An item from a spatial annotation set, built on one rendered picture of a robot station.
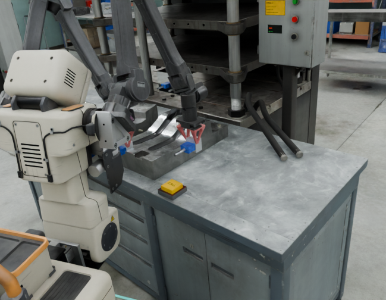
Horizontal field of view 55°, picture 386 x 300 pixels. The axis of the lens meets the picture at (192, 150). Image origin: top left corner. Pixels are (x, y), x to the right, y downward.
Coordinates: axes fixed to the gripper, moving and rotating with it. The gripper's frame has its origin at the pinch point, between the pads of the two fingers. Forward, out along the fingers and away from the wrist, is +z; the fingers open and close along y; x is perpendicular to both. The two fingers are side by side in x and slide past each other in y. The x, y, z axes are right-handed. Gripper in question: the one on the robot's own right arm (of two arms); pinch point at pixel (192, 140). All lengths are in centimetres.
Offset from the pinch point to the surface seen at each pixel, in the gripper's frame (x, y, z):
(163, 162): 7.5, 10.2, 9.7
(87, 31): -308, 545, 32
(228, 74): -58, 25, -9
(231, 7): -60, 23, -42
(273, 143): -33.0, -17.4, 10.4
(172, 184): 15.6, -2.3, 11.5
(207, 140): -20.5, 10.1, 10.7
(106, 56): -61, 136, -9
